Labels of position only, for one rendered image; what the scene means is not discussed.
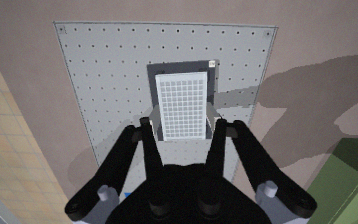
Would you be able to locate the dark grey rectangular frame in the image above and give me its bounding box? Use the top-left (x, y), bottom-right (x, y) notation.
top-left (147, 60), bottom-right (216, 141)

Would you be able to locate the grey perforated base plate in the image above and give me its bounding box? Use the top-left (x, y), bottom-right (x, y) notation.
top-left (52, 21), bottom-right (277, 169)

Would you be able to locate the white well plate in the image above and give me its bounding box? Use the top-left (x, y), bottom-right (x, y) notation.
top-left (155, 72), bottom-right (207, 141)

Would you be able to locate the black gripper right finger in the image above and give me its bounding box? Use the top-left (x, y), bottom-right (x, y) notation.
top-left (197, 102), bottom-right (317, 224)

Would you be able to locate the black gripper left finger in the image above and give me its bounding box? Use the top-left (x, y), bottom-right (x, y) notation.
top-left (64, 105), bottom-right (172, 224)

